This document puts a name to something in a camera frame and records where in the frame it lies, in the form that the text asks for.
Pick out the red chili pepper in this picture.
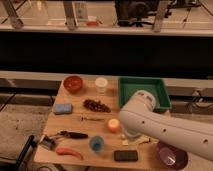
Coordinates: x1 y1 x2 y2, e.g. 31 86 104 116
55 147 83 160

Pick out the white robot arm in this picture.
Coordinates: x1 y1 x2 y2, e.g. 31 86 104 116
118 90 213 161

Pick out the white paper cup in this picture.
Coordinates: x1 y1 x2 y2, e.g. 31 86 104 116
95 77 108 93

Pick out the blue plastic cup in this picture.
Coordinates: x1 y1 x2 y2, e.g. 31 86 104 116
89 136 104 152

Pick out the green plastic tray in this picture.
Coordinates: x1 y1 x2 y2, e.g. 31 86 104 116
118 77 171 113

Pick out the bunch of dark grapes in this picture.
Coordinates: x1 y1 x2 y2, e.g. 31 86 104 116
83 99 111 113

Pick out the orange-red bowl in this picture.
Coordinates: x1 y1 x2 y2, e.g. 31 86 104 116
63 76 83 93

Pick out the orange fruit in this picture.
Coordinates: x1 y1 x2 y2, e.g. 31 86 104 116
107 119 120 133

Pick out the small metal utensil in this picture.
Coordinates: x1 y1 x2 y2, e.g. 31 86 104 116
80 117 104 122

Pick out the blue sponge left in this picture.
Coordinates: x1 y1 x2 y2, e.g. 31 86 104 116
53 103 72 114

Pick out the yellow banana peel toy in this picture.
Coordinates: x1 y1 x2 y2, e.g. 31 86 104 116
120 134 151 146

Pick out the black rectangular remote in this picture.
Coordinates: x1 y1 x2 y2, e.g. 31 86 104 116
114 150 138 162

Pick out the black office chair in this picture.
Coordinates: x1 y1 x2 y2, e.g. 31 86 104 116
115 0 160 27

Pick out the purple bowl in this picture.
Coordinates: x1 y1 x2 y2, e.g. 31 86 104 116
156 141 188 170

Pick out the black chair frame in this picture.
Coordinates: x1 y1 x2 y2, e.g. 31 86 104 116
13 135 37 171

